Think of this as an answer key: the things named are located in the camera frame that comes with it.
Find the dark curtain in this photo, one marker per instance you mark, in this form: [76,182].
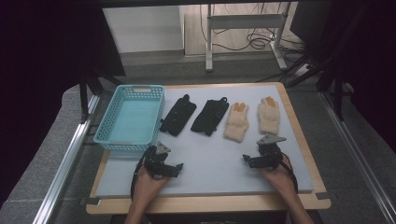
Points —
[370,62]
[46,62]

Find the white power strip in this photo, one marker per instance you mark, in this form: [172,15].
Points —
[302,70]

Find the black glove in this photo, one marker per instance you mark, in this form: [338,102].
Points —
[211,116]
[179,115]

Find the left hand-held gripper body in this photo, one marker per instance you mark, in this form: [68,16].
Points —
[155,158]

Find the teal plastic basket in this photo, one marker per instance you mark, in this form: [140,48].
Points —
[134,121]

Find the white board panel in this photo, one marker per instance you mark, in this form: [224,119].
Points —
[143,29]

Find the white metal stand frame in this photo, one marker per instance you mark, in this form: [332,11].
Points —
[243,21]

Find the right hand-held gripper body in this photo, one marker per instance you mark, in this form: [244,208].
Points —
[270,151]

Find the aluminium rail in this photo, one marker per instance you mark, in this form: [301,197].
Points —
[358,155]
[63,161]

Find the person's left hand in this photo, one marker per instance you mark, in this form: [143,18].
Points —
[148,186]

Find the light grey foam mat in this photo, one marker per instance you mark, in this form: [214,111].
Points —
[211,161]

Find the person's right hand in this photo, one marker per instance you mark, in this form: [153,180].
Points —
[280,179]

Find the beige knitted glove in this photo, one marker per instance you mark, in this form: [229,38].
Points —
[269,116]
[236,123]

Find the black tripod stand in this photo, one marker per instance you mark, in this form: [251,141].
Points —
[327,62]
[90,90]

